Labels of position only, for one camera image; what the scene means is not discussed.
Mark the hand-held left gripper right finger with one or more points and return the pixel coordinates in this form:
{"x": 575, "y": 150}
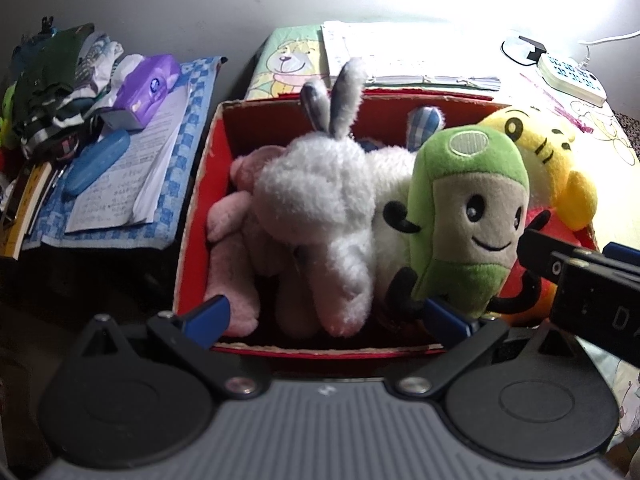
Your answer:
{"x": 447, "y": 325}

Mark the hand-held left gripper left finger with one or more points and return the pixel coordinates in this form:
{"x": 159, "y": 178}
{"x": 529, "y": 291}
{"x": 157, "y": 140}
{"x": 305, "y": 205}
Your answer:
{"x": 207, "y": 320}

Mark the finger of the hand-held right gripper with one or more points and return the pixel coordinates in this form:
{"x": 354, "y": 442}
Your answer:
{"x": 545, "y": 255}
{"x": 620, "y": 255}

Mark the pink plush toy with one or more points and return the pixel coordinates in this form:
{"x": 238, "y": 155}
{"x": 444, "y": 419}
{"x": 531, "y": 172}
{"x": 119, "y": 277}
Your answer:
{"x": 230, "y": 270}

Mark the green plush toy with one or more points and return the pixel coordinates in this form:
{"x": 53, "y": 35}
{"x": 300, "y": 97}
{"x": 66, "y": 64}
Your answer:
{"x": 470, "y": 200}

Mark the yellow tiger plush toy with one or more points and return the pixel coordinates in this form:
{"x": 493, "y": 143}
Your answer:
{"x": 555, "y": 160}

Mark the red cardboard box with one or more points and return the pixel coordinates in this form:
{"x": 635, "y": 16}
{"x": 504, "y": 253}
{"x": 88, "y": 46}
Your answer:
{"x": 200, "y": 220}

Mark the white rabbit plush toy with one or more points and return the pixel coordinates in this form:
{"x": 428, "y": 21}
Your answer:
{"x": 392, "y": 190}
{"x": 320, "y": 195}

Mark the brown patterned blanket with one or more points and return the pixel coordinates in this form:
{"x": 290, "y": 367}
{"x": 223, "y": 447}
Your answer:
{"x": 631, "y": 130}

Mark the handwritten paper sheets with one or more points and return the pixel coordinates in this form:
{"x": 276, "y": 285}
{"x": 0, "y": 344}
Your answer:
{"x": 130, "y": 180}

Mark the blue checked cloth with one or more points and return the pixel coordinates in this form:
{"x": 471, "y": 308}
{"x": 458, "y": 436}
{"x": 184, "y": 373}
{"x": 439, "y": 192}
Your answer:
{"x": 185, "y": 145}

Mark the white power strip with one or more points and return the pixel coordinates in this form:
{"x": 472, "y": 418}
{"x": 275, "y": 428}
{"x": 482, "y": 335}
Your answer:
{"x": 570, "y": 77}

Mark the blue glasses case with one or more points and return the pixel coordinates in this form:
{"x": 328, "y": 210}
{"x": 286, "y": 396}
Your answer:
{"x": 97, "y": 160}

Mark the black power adapter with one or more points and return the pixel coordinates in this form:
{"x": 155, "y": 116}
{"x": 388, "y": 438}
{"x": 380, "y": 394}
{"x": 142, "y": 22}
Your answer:
{"x": 531, "y": 46}

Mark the stack of books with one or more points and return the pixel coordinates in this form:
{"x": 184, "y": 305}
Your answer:
{"x": 25, "y": 210}

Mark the purple tissue pack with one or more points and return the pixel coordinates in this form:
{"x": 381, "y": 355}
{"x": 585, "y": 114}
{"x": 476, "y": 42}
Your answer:
{"x": 150, "y": 85}

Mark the open handwritten notebook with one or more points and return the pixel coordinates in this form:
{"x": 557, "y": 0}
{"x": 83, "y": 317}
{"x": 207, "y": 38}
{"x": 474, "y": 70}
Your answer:
{"x": 400, "y": 60}

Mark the black white striped cloth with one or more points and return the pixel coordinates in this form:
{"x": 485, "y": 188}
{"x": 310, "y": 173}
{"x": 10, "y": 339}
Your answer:
{"x": 50, "y": 127}

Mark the white patterned garment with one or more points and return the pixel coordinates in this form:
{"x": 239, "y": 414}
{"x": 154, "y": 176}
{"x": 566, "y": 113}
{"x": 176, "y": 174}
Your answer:
{"x": 100, "y": 67}

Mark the dark green garment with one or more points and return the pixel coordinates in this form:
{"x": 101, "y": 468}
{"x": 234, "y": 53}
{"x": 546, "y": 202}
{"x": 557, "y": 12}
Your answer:
{"x": 45, "y": 70}

